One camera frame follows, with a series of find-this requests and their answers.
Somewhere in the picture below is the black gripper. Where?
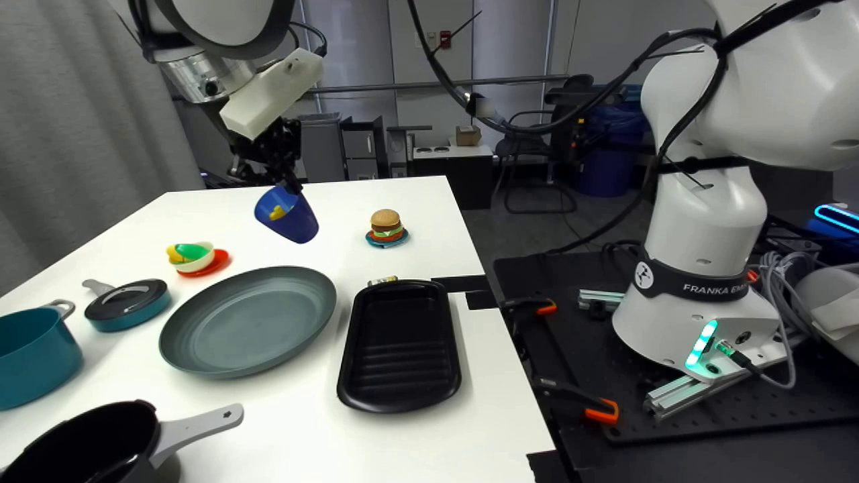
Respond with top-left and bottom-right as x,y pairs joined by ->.
228,120 -> 304,197

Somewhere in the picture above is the blue plastic cup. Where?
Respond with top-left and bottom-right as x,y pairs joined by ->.
255,184 -> 320,245

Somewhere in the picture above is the yellow toy fry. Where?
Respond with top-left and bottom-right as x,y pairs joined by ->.
268,207 -> 287,221

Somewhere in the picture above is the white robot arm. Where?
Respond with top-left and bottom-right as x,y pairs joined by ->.
613,0 -> 859,379

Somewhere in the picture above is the grey-blue oval plate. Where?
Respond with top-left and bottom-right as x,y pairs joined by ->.
159,266 -> 336,380

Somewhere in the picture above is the toy burger on blue coaster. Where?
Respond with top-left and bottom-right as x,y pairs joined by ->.
365,209 -> 409,248

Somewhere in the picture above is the toy food on red dish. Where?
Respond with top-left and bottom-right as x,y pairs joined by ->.
167,242 -> 230,277

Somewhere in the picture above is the black grill tray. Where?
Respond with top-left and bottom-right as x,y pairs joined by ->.
336,278 -> 463,414

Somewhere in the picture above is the teal pot lid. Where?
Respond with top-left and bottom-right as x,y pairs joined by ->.
83,278 -> 171,332

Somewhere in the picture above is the orange clamp far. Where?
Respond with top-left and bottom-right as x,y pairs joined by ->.
500,297 -> 558,319

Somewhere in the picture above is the orange clamp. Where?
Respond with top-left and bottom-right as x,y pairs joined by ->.
534,374 -> 622,430
500,297 -> 558,319

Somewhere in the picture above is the black perforated base board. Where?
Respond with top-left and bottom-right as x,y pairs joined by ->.
495,254 -> 859,446

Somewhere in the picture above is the teal cooking pot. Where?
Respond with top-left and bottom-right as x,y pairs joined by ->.
0,300 -> 83,411

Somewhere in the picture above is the blue barrel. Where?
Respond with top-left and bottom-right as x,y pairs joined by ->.
574,91 -> 647,199

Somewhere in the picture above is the orange clamp near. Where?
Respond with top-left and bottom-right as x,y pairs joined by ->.
534,374 -> 622,430

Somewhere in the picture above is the white wrist camera block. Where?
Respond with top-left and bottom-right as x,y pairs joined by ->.
220,49 -> 322,139

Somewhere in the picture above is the black pan grey handle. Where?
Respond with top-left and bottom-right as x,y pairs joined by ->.
0,399 -> 244,483

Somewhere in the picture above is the aluminium rail piece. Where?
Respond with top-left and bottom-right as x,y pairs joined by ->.
645,344 -> 790,419

